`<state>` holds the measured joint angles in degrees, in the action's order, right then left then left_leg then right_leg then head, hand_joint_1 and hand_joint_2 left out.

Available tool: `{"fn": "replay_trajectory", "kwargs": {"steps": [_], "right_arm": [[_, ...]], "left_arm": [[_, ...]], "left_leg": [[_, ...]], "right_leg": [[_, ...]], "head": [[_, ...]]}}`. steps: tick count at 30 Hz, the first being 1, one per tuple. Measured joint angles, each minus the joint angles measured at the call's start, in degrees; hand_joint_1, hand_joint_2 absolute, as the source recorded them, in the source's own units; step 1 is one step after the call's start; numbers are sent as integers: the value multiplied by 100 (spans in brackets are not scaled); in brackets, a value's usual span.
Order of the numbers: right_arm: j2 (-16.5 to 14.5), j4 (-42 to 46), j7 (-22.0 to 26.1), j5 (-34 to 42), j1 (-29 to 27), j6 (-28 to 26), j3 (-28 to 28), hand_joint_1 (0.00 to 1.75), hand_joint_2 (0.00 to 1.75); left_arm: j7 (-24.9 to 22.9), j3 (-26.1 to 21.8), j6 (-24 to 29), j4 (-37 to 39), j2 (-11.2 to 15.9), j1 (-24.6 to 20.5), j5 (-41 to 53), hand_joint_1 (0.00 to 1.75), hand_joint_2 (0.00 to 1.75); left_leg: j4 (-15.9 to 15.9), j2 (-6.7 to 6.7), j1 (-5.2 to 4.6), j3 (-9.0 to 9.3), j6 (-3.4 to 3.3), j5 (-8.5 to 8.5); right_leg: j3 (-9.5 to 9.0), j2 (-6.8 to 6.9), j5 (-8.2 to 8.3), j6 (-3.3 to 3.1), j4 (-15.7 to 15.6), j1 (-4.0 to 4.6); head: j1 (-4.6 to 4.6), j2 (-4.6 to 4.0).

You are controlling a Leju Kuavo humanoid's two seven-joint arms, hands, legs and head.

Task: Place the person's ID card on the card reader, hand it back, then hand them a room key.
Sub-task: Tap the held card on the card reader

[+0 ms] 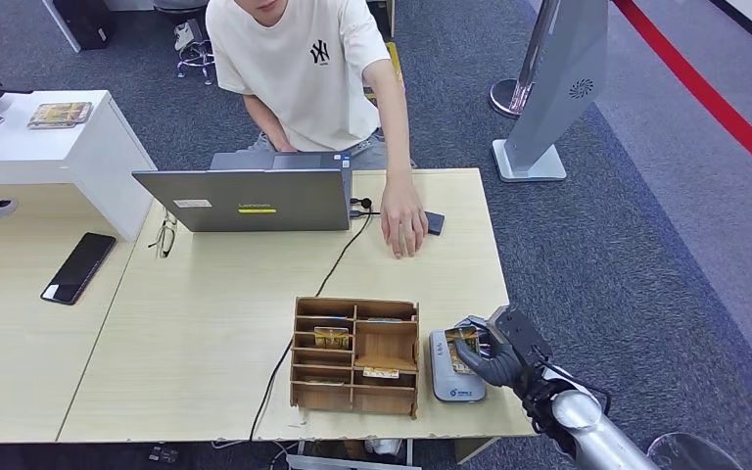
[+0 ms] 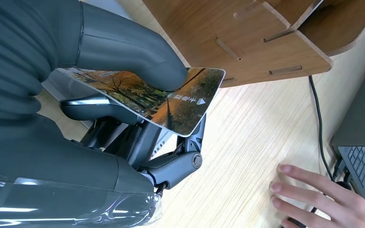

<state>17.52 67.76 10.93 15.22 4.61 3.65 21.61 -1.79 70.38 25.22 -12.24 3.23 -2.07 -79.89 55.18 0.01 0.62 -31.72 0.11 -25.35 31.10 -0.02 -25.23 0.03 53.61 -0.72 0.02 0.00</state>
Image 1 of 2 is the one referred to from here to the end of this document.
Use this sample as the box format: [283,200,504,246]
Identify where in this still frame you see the person's left hand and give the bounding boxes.
[379,170,431,260]

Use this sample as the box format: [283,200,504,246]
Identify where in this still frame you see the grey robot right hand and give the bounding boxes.
[453,314,528,391]

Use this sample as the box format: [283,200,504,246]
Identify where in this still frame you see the grey ID card reader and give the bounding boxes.
[427,328,489,404]

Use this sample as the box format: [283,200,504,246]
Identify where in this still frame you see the upright gold room key card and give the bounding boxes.
[311,326,352,353]

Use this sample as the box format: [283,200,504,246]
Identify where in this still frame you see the person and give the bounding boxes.
[205,0,431,260]

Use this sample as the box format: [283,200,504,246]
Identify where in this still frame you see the wooden card organizer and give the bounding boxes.
[289,296,421,420]

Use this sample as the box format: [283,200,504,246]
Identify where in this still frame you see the white object under table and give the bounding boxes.
[362,438,403,457]

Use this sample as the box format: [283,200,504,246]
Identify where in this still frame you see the grey laptop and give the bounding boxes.
[130,151,353,233]

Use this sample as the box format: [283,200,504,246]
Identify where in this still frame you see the grey bar under table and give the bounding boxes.
[284,452,424,470]

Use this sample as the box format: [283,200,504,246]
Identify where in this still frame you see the transparent round cover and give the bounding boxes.
[646,430,748,470]

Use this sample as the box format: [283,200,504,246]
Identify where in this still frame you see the grey kiosk stand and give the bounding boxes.
[491,0,610,184]

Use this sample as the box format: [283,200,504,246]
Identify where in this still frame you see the white shoe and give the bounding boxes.
[172,19,204,53]

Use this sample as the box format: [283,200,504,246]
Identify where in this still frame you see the white desk cabinet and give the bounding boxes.
[0,89,158,243]

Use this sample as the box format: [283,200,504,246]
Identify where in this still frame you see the black smartphone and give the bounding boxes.
[39,232,118,307]

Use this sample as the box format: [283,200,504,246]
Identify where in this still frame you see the black power strip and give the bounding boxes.
[147,445,181,466]

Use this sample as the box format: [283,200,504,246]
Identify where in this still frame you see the stack of gold cards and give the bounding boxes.
[25,101,94,131]

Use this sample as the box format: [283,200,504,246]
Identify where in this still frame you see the black box case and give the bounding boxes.
[51,0,118,53]

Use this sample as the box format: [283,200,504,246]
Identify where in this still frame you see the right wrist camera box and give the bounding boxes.
[489,305,554,371]

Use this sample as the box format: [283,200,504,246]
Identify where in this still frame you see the long black power cable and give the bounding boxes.
[248,197,375,444]

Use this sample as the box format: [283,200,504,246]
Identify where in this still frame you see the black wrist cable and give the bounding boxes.
[518,359,613,426]

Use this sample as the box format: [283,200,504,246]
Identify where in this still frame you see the chrome stanchion post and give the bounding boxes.
[488,0,561,120]

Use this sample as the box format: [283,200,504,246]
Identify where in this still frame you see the black frame eyeglasses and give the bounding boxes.
[147,207,178,260]

